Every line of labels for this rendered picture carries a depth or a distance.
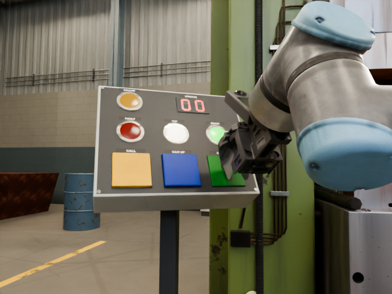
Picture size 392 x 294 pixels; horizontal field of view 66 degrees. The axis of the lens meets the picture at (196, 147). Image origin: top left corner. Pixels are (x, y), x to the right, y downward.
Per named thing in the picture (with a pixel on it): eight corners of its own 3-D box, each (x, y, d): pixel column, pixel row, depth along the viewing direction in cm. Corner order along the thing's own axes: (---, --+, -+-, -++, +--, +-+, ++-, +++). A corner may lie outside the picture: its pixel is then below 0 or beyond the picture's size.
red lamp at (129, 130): (138, 140, 62) (139, 119, 63) (116, 140, 63) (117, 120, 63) (143, 142, 66) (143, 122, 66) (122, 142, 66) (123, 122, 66)
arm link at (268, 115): (252, 66, 45) (307, 73, 48) (240, 89, 49) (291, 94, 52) (268, 113, 40) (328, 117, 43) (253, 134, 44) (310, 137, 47)
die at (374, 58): (436, 67, 75) (434, 30, 76) (350, 69, 78) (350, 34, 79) (365, 102, 117) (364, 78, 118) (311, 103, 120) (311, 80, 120)
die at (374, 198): (441, 210, 73) (440, 175, 74) (354, 208, 76) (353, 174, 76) (367, 195, 115) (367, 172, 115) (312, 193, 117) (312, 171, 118)
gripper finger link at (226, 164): (216, 190, 62) (232, 167, 54) (211, 164, 65) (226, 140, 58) (230, 189, 63) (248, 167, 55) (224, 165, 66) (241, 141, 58)
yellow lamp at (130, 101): (136, 109, 67) (137, 90, 67) (116, 109, 68) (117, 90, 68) (141, 111, 70) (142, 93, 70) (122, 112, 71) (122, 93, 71)
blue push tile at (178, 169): (201, 185, 61) (196, 153, 65) (165, 185, 59) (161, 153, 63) (199, 189, 62) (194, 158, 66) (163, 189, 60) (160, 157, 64)
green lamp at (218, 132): (227, 143, 68) (227, 124, 69) (207, 143, 69) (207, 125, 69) (228, 144, 71) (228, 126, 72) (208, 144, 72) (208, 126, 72)
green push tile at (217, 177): (245, 185, 64) (238, 155, 68) (212, 185, 62) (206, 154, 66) (242, 189, 66) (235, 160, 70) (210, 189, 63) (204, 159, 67)
